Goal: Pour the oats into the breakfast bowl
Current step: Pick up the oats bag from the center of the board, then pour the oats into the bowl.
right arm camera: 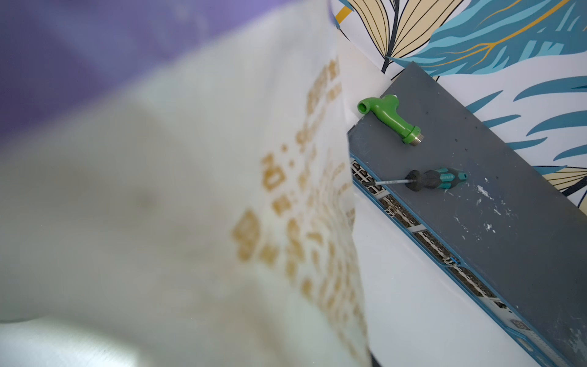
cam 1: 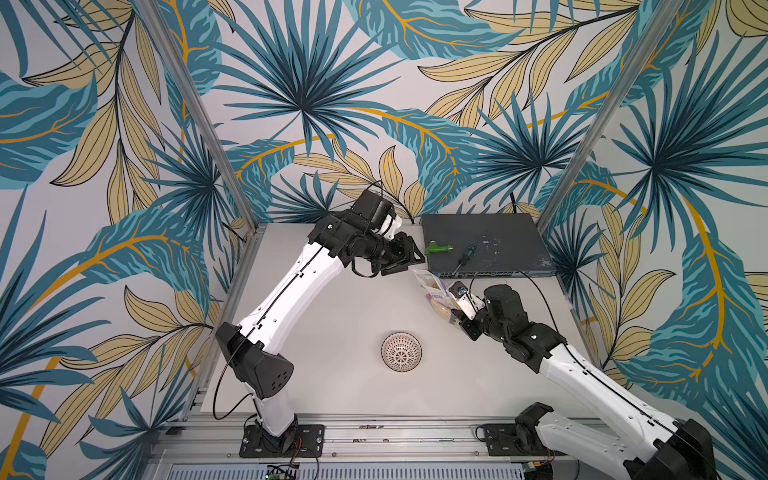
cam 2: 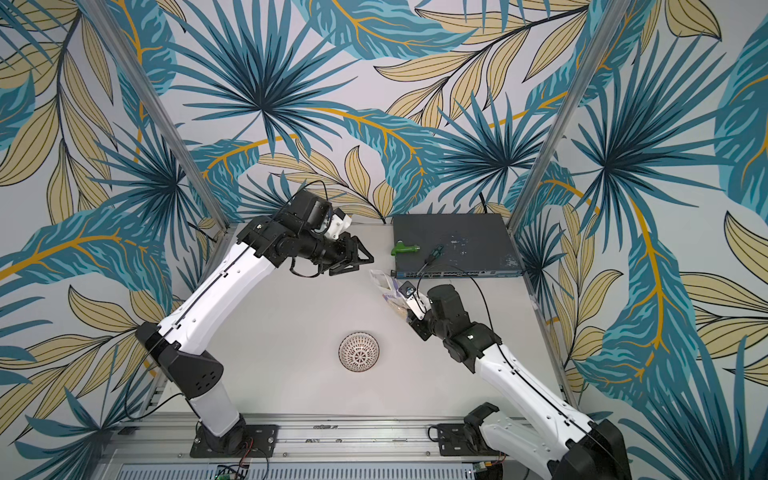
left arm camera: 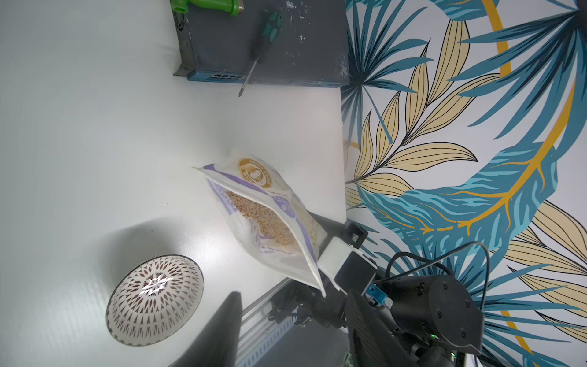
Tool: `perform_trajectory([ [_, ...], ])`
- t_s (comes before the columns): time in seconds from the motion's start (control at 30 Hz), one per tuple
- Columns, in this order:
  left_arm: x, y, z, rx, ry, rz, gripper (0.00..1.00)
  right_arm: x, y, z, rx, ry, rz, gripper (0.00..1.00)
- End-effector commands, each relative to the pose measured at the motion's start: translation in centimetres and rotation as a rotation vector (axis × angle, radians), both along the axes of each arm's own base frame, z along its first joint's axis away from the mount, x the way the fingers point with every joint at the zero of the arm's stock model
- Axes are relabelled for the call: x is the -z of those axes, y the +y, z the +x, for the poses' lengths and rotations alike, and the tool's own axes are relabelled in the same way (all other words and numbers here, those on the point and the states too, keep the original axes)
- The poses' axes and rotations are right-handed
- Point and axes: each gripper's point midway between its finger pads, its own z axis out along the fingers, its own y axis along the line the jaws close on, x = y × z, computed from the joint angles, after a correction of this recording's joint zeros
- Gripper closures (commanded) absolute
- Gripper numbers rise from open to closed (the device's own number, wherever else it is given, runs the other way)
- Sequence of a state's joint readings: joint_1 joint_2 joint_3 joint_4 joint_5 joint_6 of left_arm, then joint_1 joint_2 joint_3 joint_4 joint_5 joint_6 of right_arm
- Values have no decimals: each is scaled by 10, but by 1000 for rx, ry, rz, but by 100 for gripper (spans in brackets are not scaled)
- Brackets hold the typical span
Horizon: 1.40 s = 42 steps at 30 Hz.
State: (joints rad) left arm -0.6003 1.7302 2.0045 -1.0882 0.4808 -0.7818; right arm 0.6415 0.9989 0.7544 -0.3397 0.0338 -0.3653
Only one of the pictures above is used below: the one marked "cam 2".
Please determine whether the grey blue network switch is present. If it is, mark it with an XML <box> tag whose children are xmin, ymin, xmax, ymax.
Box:
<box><xmin>392</xmin><ymin>213</ymin><xmax>522</xmax><ymax>280</ymax></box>

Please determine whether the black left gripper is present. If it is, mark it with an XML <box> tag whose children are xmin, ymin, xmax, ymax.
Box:
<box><xmin>299</xmin><ymin>227</ymin><xmax>376</xmax><ymax>276</ymax></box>

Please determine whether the white purple oats bag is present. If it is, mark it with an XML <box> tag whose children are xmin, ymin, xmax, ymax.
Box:
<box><xmin>369</xmin><ymin>270</ymin><xmax>411</xmax><ymax>320</ymax></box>

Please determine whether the aluminium right corner post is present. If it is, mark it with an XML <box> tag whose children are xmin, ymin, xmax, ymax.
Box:
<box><xmin>507</xmin><ymin>1</ymin><xmax>630</xmax><ymax>235</ymax></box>

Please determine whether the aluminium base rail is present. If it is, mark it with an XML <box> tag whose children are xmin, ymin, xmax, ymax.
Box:
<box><xmin>90</xmin><ymin>414</ymin><xmax>538</xmax><ymax>479</ymax></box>

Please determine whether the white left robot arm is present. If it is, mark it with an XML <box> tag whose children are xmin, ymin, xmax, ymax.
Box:
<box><xmin>135</xmin><ymin>190</ymin><xmax>374</xmax><ymax>456</ymax></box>

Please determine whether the aluminium corner post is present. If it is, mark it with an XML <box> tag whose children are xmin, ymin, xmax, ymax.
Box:
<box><xmin>507</xmin><ymin>1</ymin><xmax>630</xmax><ymax>235</ymax></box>
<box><xmin>79</xmin><ymin>0</ymin><xmax>230</xmax><ymax>230</ymax></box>

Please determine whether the green T-handle tool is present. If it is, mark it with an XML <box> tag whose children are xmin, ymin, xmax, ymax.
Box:
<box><xmin>391</xmin><ymin>240</ymin><xmax>421</xmax><ymax>257</ymax></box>

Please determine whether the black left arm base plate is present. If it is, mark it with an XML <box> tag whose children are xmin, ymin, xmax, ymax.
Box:
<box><xmin>189</xmin><ymin>424</ymin><xmax>279</xmax><ymax>459</ymax></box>

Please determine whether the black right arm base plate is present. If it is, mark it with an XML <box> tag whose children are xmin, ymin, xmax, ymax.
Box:
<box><xmin>427</xmin><ymin>423</ymin><xmax>478</xmax><ymax>457</ymax></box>

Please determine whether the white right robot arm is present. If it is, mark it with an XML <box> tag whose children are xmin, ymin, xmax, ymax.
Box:
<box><xmin>398</xmin><ymin>282</ymin><xmax>631</xmax><ymax>479</ymax></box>

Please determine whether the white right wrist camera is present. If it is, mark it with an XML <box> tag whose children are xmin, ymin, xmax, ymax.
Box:
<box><xmin>398</xmin><ymin>281</ymin><xmax>429</xmax><ymax>320</ymax></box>

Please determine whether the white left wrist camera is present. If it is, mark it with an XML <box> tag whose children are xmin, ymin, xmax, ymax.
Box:
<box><xmin>324</xmin><ymin>208</ymin><xmax>352</xmax><ymax>241</ymax></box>

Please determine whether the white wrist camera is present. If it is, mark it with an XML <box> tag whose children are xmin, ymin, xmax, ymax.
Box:
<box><xmin>398</xmin><ymin>281</ymin><xmax>429</xmax><ymax>320</ymax></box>
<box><xmin>324</xmin><ymin>208</ymin><xmax>352</xmax><ymax>241</ymax></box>

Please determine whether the aluminium left corner post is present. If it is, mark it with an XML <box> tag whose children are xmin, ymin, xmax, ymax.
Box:
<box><xmin>79</xmin><ymin>0</ymin><xmax>230</xmax><ymax>230</ymax></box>

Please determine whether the patterned breakfast bowl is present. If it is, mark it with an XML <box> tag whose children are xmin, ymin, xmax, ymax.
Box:
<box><xmin>338</xmin><ymin>332</ymin><xmax>380</xmax><ymax>373</ymax></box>

